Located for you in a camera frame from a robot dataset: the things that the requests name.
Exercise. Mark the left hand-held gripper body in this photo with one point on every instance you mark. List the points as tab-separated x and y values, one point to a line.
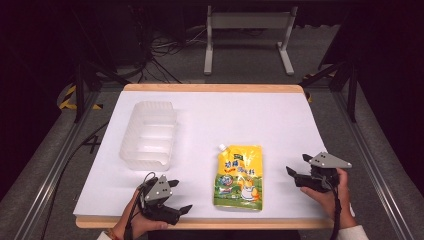
159	190

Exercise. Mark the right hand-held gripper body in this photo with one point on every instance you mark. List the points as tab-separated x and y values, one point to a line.
328	160

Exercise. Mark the yellow spout pouch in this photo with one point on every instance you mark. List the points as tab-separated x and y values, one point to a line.
238	176

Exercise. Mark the translucent plastic basket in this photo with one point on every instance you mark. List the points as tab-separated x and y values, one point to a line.
149	133

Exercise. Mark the person's right hand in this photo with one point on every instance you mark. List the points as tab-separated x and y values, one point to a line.
342	200

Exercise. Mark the person's left hand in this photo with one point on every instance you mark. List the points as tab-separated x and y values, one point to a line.
128	220

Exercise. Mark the yellow black hazard tape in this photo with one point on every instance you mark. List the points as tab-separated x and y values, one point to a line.
309	96
68	96

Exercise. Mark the black metal stand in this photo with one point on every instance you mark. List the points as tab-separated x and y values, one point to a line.
351	96
79	93

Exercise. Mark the white table cover sheet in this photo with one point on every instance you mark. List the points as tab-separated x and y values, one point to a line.
250	116

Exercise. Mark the dark curtain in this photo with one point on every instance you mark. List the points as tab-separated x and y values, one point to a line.
30	83
393	66

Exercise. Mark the aluminium rail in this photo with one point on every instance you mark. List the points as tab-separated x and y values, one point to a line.
370	160
53	173

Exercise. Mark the white metal table frame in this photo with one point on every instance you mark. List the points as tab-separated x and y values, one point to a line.
250	20

